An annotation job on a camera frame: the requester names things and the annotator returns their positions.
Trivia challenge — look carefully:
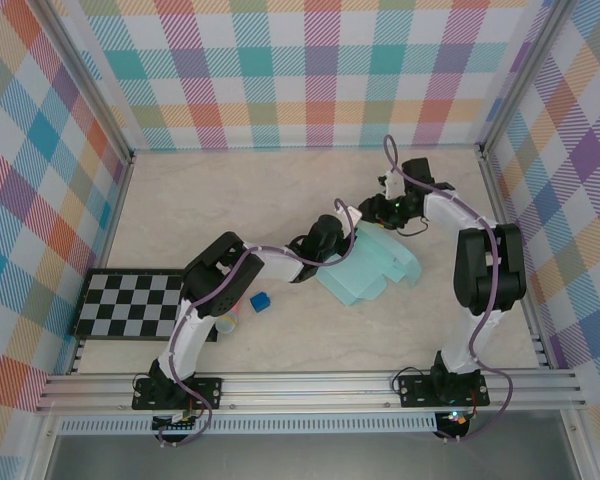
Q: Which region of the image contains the light teal paper box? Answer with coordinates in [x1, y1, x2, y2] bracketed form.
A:
[315, 219, 424, 306]

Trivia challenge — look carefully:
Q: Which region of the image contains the pink toy microphone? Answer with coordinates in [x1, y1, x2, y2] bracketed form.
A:
[215, 305, 242, 335]

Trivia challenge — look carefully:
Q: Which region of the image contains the black grey checkerboard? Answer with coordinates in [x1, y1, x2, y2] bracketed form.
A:
[69, 268, 220, 343]

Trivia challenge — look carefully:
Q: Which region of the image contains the small circuit board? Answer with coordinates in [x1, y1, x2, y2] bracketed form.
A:
[438, 409, 474, 427]
[152, 410, 202, 432]

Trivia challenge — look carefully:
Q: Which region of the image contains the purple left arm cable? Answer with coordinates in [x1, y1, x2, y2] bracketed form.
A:
[154, 198, 357, 448]

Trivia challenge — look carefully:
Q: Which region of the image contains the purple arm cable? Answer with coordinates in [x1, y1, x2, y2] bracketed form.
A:
[154, 198, 357, 448]
[382, 134, 514, 444]

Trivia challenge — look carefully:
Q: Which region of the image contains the aluminium side rail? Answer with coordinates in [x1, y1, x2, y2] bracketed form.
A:
[478, 147, 554, 371]
[67, 154, 136, 375]

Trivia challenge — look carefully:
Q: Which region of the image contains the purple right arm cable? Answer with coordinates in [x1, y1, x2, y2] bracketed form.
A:
[382, 134, 514, 444]

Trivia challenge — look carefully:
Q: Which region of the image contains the aluminium frame post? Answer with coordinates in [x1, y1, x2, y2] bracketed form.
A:
[478, 0, 579, 159]
[32, 0, 136, 169]

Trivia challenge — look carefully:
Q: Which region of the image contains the long aluminium rail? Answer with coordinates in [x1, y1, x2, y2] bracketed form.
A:
[34, 368, 589, 414]

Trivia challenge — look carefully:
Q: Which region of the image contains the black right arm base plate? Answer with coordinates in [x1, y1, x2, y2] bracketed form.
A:
[396, 373, 491, 408]

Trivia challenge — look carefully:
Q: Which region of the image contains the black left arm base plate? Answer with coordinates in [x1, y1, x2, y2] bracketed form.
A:
[131, 377, 225, 412]

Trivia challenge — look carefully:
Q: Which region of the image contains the slotted grey cable duct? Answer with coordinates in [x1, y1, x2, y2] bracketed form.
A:
[58, 417, 440, 435]

